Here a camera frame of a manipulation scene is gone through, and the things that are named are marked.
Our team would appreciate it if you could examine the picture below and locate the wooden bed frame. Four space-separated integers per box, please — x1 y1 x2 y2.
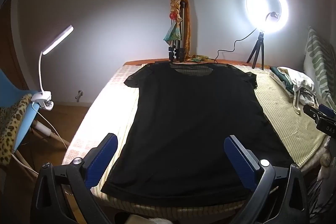
123 57 271 70

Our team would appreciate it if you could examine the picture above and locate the pile of folded clothes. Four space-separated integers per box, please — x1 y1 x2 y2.
277 67 317 115

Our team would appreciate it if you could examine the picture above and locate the black t-shirt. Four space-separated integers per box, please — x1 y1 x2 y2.
101 63 296 208

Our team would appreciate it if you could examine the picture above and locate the striped bed mat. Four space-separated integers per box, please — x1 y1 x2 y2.
100 63 327 215

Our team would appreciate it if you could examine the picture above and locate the white lamp cable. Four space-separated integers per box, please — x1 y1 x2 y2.
10 103 71 170

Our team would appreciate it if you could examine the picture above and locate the leopard print cloth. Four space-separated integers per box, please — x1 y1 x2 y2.
0 93 32 167

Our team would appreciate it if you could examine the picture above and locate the black power cable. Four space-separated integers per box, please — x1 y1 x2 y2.
207 29 259 64

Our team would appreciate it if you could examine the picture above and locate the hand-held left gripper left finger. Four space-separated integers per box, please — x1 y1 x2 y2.
30 133 118 224

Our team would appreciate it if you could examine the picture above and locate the pink plaid bed sheet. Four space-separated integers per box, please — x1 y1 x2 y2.
62 64 139 170

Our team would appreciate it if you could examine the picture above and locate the dark green cloth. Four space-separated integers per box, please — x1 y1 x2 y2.
270 67 295 99

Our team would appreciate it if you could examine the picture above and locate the blue chair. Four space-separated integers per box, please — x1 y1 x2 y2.
0 68 66 161

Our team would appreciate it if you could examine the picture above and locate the small black tripod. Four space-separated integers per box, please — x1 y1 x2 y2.
247 31 265 69

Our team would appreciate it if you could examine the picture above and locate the green patterned pillow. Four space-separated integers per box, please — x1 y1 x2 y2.
303 26 336 109

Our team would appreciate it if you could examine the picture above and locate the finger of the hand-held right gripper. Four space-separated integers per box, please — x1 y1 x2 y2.
303 105 323 120
318 104 336 119

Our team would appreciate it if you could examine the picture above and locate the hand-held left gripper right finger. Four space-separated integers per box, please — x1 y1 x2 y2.
224 135 313 224

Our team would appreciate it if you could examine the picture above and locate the dark patterned clothing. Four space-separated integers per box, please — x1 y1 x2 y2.
307 174 336 224

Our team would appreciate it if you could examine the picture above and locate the white clip desk lamp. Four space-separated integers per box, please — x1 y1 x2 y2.
31 25 74 111

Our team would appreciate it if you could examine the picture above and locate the small green packet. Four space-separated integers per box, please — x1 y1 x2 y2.
188 55 209 63

